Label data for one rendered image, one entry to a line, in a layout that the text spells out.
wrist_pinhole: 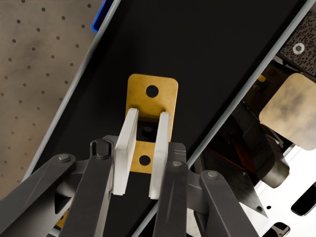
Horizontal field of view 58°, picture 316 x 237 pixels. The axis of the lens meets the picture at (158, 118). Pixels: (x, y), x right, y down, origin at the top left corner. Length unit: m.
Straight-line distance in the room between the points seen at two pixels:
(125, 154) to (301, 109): 0.27
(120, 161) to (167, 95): 0.08
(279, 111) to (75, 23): 0.53
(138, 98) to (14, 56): 0.63
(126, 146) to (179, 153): 0.04
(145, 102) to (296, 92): 0.21
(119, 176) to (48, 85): 0.65
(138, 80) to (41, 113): 0.64
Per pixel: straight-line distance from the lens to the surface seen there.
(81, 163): 0.16
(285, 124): 0.39
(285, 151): 0.50
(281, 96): 0.37
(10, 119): 0.88
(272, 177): 0.38
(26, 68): 0.82
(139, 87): 0.22
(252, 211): 0.40
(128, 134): 0.17
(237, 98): 0.27
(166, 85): 0.22
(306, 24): 0.34
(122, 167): 0.16
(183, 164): 0.15
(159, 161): 0.16
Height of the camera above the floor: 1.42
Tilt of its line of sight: 69 degrees down
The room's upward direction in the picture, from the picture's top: 173 degrees counter-clockwise
